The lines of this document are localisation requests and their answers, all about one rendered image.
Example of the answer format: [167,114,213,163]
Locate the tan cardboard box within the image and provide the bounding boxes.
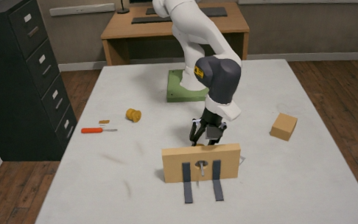
[270,113,298,141]

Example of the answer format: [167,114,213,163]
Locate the orange-handled screwdriver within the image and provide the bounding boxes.
[81,127,103,133]

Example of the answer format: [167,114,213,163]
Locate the tan wooden board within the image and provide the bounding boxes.
[162,143,241,183]

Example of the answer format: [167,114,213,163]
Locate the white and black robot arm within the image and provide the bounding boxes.
[152,0,242,122]

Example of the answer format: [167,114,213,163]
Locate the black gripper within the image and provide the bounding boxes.
[189,107,227,147]

